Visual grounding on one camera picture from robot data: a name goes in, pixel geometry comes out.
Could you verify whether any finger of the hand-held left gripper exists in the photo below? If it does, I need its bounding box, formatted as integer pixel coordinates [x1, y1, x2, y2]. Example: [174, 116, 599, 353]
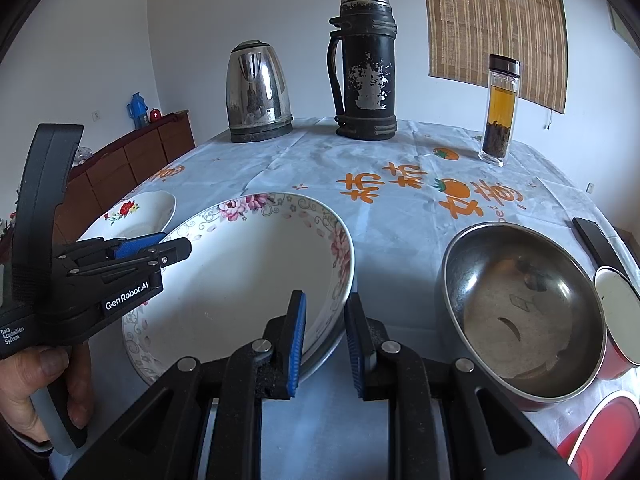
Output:
[56, 232, 170, 266]
[70, 238, 192, 281]

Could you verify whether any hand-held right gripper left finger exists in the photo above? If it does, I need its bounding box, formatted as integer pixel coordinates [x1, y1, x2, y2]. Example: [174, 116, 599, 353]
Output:
[65, 290, 307, 480]

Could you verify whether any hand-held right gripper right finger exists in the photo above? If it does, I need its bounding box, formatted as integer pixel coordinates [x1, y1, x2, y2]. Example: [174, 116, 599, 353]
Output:
[344, 292, 581, 480]

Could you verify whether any small red flower plate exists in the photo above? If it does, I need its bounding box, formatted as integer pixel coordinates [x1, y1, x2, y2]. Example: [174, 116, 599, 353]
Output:
[75, 191, 177, 251]

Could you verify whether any large pink floral plate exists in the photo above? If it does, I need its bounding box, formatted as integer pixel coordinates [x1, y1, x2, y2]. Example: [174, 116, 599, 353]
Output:
[121, 192, 356, 385]

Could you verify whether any red plastic bowl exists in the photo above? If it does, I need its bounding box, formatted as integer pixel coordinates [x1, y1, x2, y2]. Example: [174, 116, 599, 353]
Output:
[556, 390, 640, 466]

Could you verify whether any person's left hand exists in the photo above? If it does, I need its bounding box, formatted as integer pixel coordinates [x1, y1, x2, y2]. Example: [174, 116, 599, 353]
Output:
[0, 342, 93, 442]

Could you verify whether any brown wooden cabinet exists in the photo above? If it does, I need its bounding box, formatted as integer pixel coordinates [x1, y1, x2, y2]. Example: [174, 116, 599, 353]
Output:
[50, 110, 196, 248]

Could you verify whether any blue thermos bottle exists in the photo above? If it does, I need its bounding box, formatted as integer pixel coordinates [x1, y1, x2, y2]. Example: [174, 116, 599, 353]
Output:
[126, 92, 147, 128]

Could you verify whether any stainless steel bowl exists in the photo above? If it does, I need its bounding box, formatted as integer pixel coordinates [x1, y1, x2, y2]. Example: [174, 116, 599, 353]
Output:
[440, 221, 607, 412]

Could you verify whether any stainless steel electric kettle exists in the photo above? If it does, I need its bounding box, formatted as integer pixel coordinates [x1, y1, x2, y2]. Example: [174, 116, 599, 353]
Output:
[225, 40, 294, 143]

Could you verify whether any black smartphone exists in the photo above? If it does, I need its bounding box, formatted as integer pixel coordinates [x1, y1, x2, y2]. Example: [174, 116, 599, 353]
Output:
[572, 217, 633, 283]

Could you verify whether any red bowl with white lid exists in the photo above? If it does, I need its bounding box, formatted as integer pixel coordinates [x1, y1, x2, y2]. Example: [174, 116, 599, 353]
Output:
[593, 265, 640, 381]

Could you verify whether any glass tea bottle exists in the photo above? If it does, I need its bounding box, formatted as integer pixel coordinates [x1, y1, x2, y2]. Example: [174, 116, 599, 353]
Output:
[478, 54, 521, 167]

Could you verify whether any worn black thermos flask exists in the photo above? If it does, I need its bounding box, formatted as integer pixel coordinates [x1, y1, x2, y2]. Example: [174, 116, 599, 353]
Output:
[327, 0, 398, 141]

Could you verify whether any bamboo window blind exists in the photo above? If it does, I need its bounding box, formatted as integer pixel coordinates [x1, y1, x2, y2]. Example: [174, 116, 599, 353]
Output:
[421, 0, 569, 113]

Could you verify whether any pale green wall panel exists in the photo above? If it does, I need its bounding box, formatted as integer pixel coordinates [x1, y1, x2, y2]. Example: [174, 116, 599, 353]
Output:
[606, 2, 632, 43]

